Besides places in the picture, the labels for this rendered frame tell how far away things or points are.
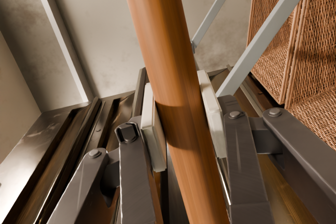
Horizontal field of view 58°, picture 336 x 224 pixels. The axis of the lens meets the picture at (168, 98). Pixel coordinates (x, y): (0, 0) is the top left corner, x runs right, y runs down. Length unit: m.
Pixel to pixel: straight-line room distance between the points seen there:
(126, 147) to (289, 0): 0.46
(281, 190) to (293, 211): 0.08
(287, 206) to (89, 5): 3.16
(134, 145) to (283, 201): 0.77
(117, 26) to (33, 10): 0.94
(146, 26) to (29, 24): 3.75
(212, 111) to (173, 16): 0.05
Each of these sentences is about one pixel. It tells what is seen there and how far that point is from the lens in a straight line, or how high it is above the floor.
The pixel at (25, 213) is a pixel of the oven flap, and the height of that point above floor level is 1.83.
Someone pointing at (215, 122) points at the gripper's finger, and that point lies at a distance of 0.16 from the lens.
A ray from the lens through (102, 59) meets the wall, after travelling 3.79.
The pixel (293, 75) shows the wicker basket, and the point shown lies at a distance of 1.19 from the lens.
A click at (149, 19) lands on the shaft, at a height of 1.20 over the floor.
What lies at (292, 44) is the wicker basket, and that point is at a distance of 1.21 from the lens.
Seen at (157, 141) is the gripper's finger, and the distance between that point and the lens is 0.17.
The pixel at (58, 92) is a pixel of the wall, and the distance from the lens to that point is 4.09.
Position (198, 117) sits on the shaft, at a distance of 0.19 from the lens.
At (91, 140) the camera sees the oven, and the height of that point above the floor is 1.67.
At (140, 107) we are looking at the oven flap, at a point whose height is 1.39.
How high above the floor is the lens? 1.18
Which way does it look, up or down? 4 degrees up
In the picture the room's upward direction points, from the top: 103 degrees counter-clockwise
